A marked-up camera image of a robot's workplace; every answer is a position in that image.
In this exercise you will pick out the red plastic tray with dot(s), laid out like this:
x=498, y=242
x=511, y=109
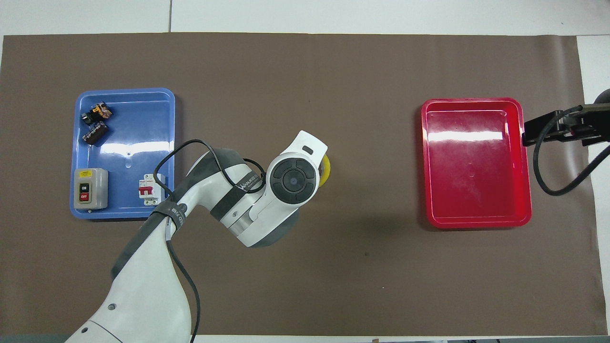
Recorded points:
x=476, y=162

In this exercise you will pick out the blue plastic tray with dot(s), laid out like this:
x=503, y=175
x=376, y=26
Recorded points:
x=133, y=124

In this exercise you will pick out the yellow tape roll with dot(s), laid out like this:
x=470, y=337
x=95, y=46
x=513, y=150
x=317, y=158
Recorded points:
x=326, y=171

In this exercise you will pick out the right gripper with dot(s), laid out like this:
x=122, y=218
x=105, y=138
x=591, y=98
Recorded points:
x=593, y=125

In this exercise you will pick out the black yellow electrical component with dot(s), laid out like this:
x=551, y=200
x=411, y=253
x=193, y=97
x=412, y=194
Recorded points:
x=97, y=112

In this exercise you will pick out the dark brown electrical component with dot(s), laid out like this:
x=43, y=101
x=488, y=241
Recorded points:
x=95, y=133

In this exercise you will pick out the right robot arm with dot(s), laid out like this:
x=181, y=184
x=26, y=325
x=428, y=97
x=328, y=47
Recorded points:
x=604, y=96

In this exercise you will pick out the white circuit breaker red lever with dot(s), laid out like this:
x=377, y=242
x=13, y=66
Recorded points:
x=148, y=189

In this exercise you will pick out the grey on-off switch box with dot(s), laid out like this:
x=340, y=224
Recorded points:
x=90, y=188

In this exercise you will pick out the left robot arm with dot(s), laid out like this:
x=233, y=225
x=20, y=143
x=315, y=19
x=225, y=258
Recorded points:
x=147, y=286

